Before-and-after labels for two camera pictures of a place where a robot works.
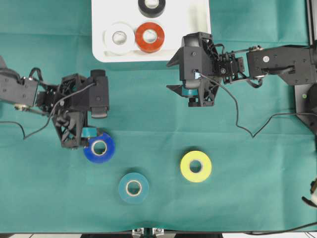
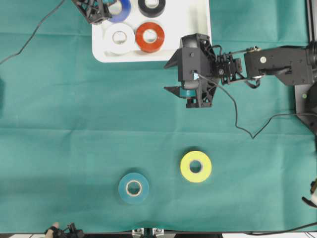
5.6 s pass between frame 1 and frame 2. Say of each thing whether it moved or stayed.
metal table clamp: stayed
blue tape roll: moved
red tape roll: stayed
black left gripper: moved
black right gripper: stayed
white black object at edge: stayed
